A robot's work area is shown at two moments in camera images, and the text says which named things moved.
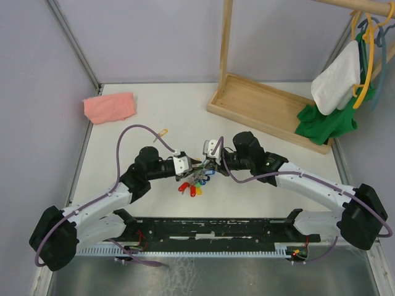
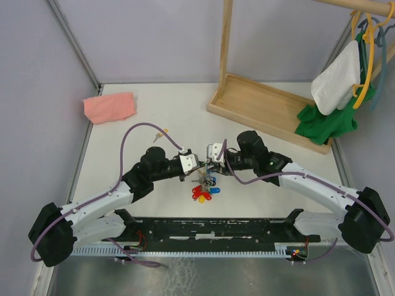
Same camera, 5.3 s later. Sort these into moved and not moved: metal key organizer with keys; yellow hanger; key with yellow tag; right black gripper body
Moved: metal key organizer with keys
Not moved: key with yellow tag; right black gripper body; yellow hanger
